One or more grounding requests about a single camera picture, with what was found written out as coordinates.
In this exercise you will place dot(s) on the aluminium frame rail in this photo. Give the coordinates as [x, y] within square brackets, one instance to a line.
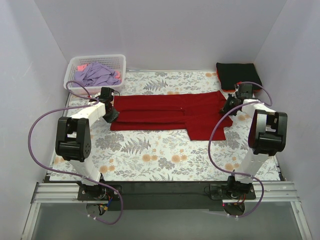
[273, 191]

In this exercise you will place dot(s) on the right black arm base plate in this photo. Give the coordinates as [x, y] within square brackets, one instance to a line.
[236, 195]

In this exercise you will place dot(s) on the folded black t shirt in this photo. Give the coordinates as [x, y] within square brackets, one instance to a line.
[238, 72]

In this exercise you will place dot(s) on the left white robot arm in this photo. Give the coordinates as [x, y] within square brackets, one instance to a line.
[73, 137]

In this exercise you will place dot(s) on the floral patterned table mat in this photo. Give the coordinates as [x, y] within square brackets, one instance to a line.
[168, 155]

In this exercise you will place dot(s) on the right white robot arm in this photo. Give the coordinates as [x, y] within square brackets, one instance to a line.
[268, 131]

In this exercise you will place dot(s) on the white plastic laundry basket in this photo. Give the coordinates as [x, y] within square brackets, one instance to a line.
[116, 62]

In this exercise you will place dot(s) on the red t shirt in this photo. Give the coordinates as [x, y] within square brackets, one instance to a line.
[198, 114]

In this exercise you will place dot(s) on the pink t shirt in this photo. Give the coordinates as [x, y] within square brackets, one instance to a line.
[80, 68]

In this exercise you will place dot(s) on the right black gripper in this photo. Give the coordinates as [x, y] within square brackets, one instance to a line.
[229, 104]

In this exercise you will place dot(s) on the purple t shirt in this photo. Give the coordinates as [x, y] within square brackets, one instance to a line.
[97, 75]

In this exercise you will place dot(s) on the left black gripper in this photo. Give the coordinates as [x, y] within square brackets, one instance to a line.
[110, 116]

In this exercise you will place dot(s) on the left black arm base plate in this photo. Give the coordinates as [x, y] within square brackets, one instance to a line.
[96, 193]

